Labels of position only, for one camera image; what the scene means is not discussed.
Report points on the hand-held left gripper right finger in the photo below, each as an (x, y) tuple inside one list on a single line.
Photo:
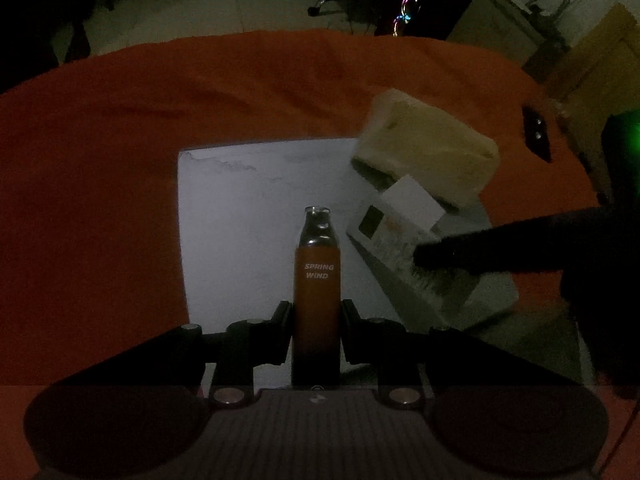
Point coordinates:
[(350, 332)]

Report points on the white drawer cabinet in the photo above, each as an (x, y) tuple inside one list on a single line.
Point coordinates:
[(495, 30)]

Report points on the orange bottle with silver top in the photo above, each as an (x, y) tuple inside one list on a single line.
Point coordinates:
[(316, 305)]

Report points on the dark wardrobe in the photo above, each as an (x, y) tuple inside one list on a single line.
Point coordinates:
[(30, 20)]

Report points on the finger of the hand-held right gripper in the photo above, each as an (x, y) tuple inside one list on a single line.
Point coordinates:
[(475, 252)]

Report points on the white sheet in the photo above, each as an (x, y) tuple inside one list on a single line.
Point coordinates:
[(240, 220)]

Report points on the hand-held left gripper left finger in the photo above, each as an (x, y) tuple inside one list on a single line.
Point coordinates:
[(282, 332)]

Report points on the light wooden cabinet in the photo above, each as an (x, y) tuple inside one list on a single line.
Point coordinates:
[(600, 55)]

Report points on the computer tower with coloured lights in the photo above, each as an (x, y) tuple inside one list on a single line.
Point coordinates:
[(406, 10)]

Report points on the orange desktop cloth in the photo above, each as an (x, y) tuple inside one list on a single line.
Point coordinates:
[(100, 185)]

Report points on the small white carton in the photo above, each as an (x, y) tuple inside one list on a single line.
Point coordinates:
[(390, 240)]

